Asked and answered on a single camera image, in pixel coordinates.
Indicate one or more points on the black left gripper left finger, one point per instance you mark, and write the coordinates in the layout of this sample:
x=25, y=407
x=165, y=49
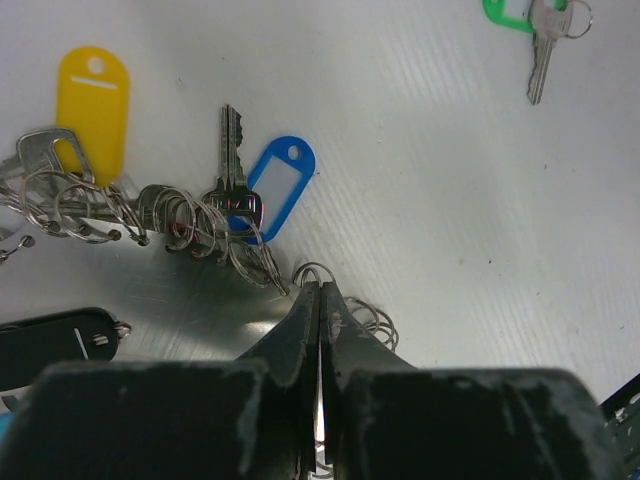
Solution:
x=250, y=418

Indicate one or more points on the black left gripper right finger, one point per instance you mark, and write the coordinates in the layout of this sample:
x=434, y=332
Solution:
x=386, y=419

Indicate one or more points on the metal keyring organizer blue handle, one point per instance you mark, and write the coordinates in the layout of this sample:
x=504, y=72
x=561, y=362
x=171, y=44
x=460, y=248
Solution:
x=179, y=308

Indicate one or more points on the black key tag on organizer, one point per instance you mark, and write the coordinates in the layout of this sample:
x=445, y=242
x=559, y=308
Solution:
x=31, y=345

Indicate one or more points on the blue key tag on organizer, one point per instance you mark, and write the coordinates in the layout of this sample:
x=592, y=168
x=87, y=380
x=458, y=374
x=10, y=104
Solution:
x=280, y=177

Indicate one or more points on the yellow key tag on organizer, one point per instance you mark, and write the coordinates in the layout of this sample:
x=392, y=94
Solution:
x=93, y=101

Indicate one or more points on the key with green tag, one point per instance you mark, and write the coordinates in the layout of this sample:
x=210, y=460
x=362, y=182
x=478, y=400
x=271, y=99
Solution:
x=547, y=22

